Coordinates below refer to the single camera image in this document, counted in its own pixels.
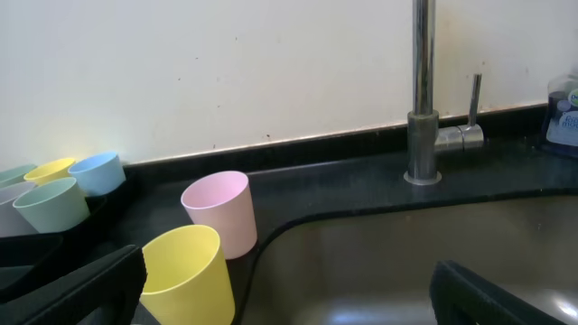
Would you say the black tray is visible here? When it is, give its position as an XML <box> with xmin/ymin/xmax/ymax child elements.
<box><xmin>0</xmin><ymin>173</ymin><xmax>139</xmax><ymax>304</ymax></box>

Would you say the grey cup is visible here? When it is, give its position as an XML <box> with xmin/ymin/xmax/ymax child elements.
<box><xmin>0</xmin><ymin>181</ymin><xmax>40</xmax><ymax>238</ymax></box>

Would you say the blue cup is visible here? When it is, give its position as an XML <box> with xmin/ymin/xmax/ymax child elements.
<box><xmin>68</xmin><ymin>151</ymin><xmax>127</xmax><ymax>198</ymax></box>

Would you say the yellow cup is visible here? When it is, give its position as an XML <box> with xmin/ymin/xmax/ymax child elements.
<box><xmin>138</xmin><ymin>224</ymin><xmax>237</xmax><ymax>325</ymax></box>
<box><xmin>23</xmin><ymin>157</ymin><xmax>78</xmax><ymax>187</ymax></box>

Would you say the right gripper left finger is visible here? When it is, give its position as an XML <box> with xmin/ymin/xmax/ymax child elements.
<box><xmin>0</xmin><ymin>244</ymin><xmax>148</xmax><ymax>325</ymax></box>

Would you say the blue soap bottle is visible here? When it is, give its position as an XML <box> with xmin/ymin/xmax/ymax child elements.
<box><xmin>539</xmin><ymin>62</ymin><xmax>578</xmax><ymax>159</ymax></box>

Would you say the steel sink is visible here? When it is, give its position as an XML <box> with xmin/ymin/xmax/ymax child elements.
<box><xmin>238</xmin><ymin>192</ymin><xmax>578</xmax><ymax>325</ymax></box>

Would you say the light green cup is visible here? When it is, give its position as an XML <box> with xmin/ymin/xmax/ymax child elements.
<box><xmin>12</xmin><ymin>176</ymin><xmax>92</xmax><ymax>235</ymax></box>

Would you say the steel tap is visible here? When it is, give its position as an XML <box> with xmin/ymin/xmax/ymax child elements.
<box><xmin>403</xmin><ymin>0</ymin><xmax>486</xmax><ymax>187</ymax></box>

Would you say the pink cup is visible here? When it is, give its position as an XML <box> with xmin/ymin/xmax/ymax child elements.
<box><xmin>180</xmin><ymin>170</ymin><xmax>259</xmax><ymax>261</ymax></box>

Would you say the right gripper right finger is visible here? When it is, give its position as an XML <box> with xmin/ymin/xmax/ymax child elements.
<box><xmin>428</xmin><ymin>259</ymin><xmax>571</xmax><ymax>325</ymax></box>

